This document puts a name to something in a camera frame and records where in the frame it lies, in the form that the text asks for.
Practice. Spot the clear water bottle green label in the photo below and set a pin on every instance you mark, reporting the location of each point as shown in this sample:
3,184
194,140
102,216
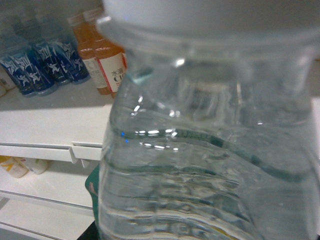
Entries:
212,134

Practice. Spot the orange drink bottle white label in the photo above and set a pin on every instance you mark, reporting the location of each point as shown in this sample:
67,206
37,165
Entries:
109,56

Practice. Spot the blue sports drink bottle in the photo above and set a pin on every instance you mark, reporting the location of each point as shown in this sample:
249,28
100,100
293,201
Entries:
20,61

